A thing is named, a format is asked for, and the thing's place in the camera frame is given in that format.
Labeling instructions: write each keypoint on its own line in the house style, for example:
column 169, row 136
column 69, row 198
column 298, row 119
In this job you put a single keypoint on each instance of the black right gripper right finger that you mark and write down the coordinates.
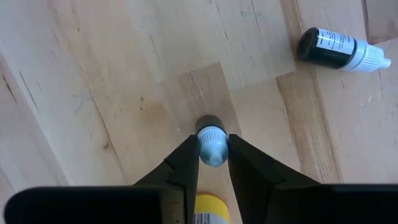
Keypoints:
column 311, row 205

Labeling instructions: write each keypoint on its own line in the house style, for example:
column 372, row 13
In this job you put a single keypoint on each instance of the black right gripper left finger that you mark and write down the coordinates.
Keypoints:
column 93, row 205

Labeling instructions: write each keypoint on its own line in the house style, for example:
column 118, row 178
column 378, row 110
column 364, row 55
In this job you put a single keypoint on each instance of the yellow food colouring bottle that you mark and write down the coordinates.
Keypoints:
column 211, row 208

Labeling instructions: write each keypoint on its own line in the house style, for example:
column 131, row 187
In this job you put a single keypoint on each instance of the small green-labelled dropper bottle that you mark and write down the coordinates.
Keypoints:
column 213, row 146

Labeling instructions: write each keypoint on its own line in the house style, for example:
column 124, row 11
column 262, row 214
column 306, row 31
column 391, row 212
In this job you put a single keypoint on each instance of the small black ball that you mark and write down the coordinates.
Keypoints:
column 329, row 48

